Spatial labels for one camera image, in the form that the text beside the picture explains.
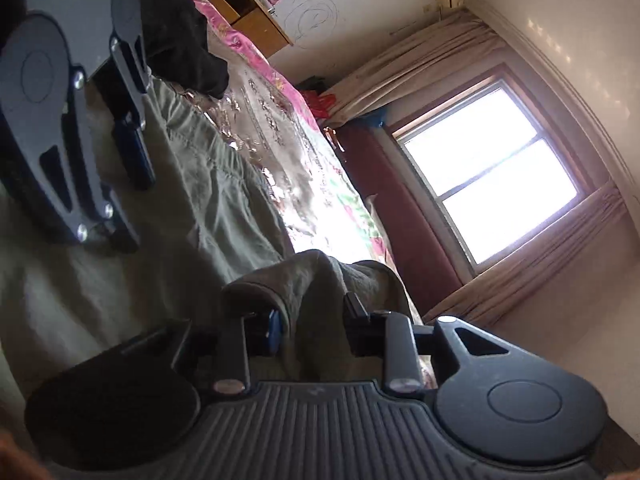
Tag olive green pants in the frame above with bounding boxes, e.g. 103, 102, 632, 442
0, 75, 426, 401

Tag black folded garment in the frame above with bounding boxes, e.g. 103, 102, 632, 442
141, 0, 229, 99

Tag wooden side desk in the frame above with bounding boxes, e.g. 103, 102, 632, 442
208, 0, 292, 58

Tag maroon padded headboard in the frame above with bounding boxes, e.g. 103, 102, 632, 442
336, 120, 462, 320

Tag red plastic bag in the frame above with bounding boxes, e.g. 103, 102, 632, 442
300, 90, 336, 119

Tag bright window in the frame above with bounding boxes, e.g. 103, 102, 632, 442
390, 63, 594, 275

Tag floral satin bedspread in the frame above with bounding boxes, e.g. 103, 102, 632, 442
176, 0, 419, 382

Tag beige curtain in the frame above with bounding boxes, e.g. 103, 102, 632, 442
323, 10, 639, 326

